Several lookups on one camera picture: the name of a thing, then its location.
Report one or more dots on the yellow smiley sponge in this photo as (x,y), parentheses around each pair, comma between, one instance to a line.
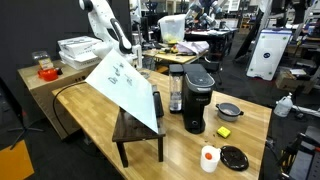
(223,131)

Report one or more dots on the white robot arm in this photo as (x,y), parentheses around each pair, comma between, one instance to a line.
(108,29)

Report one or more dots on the black whiteboard eraser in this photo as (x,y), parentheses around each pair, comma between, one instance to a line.
(157,102)

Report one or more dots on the dark wooden stand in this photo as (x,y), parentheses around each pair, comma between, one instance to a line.
(129,129)

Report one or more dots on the background wooden table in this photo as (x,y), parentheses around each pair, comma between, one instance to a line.
(172,58)

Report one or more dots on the black coffee machine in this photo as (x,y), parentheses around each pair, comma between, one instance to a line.
(191,90)

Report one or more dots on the clear plastic storage bin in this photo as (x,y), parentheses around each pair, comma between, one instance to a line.
(172,28)

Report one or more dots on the grey pot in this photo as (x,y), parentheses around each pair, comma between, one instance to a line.
(228,112)

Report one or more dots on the orange ball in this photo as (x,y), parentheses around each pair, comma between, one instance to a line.
(208,156)

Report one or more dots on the white cup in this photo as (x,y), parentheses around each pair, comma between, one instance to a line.
(210,166)

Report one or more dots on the stacked white boxes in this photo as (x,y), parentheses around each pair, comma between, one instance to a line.
(77,52)

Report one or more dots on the black pot lid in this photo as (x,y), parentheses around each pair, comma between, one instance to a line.
(233,158)

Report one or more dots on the cardboard box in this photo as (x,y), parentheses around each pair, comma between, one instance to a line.
(41,91)

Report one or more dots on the white panel board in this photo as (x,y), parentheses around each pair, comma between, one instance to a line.
(268,52)

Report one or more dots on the white plastic jug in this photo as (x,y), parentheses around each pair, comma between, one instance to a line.
(283,106)

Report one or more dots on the black camera mount rig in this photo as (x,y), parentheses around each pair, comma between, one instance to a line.
(300,159)

